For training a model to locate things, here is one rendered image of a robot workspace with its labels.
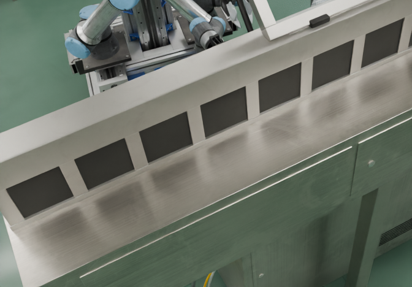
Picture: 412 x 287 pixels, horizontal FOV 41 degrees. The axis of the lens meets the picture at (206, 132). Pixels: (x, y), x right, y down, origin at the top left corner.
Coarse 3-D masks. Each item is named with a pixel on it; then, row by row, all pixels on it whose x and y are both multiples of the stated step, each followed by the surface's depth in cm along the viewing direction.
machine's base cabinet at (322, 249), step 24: (408, 192) 222; (336, 216) 206; (408, 216) 239; (288, 240) 202; (312, 240) 211; (336, 240) 221; (384, 240) 245; (240, 264) 201; (264, 264) 206; (288, 264) 215; (312, 264) 226; (336, 264) 238
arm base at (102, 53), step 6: (108, 36) 253; (114, 36) 258; (102, 42) 253; (108, 42) 254; (114, 42) 257; (96, 48) 254; (102, 48) 254; (108, 48) 255; (114, 48) 259; (90, 54) 258; (96, 54) 257; (102, 54) 256; (108, 54) 256; (114, 54) 258
